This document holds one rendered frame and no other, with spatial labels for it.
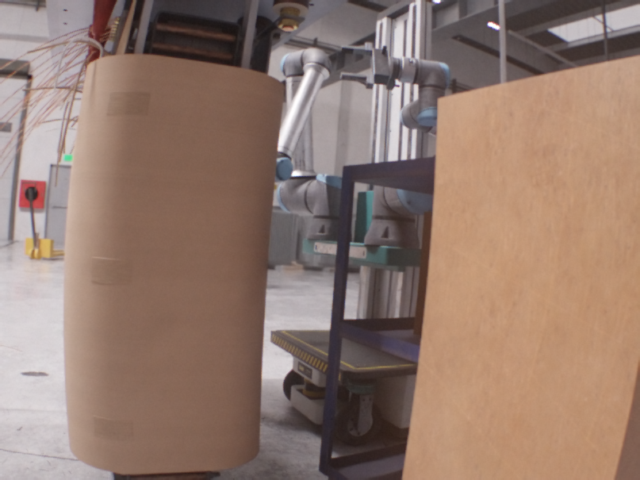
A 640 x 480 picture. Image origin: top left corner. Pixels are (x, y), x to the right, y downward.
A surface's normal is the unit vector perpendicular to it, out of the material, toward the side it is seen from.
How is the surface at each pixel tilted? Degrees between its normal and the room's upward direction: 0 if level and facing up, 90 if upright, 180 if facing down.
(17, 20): 90
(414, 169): 90
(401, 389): 90
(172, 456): 90
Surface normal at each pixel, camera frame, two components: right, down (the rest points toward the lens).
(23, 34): 0.48, 0.06
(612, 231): -0.87, -0.06
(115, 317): 0.25, 0.04
